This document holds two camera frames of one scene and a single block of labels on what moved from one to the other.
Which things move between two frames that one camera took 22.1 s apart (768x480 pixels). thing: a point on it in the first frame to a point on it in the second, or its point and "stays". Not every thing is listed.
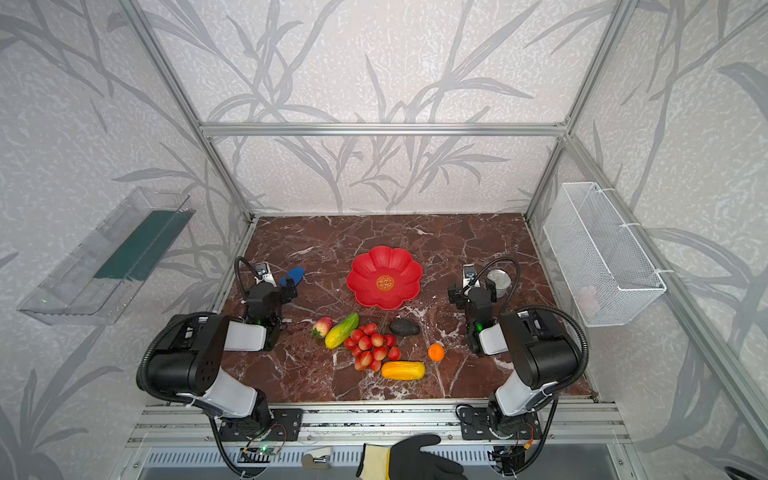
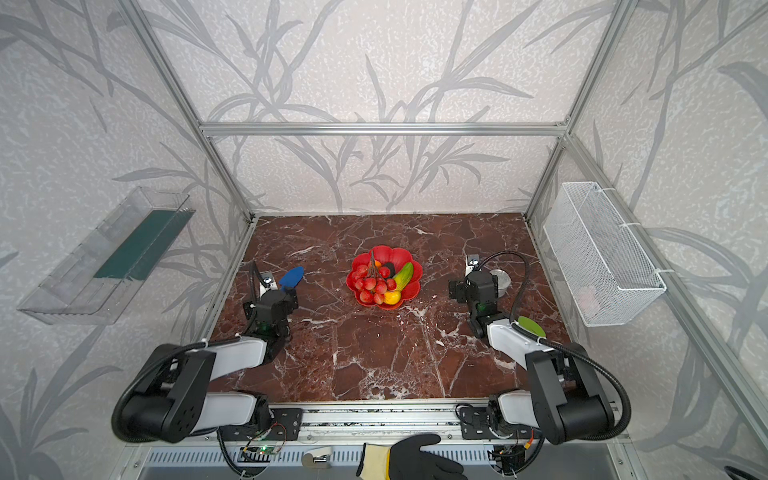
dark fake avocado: (404, 327) to (391, 268)
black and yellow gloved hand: (407, 459) stays
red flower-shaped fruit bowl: (384, 277) stays
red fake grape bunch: (370, 348) to (373, 282)
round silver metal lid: (501, 280) stays
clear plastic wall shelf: (100, 276) stays
